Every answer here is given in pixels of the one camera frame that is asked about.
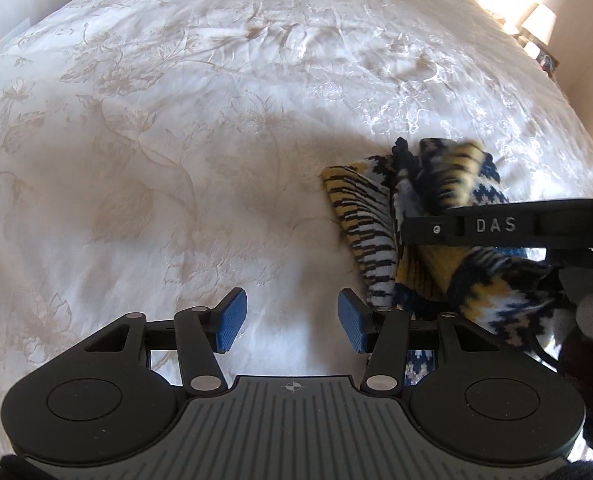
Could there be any thin black cable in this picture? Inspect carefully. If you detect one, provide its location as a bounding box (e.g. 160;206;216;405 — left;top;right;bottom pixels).
526;332;564;373

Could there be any cream shade table lamp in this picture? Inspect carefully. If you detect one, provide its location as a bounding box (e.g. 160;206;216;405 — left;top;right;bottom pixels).
520;3;557;47

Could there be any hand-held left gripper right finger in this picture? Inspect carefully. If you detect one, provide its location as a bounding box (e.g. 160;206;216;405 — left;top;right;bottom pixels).
338;288;507;396

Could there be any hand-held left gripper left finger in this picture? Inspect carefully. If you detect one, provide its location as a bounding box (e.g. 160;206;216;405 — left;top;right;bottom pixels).
83;287;248;396

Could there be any cream floral bedspread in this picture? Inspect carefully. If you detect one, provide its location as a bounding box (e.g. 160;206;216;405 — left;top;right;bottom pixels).
0;0;593;466

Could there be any navy yellow patterned knit sweater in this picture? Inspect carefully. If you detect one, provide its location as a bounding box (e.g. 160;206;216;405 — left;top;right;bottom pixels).
320;137;592;388

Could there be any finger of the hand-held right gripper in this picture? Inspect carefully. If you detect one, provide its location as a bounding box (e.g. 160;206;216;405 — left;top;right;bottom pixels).
403;201;539;249

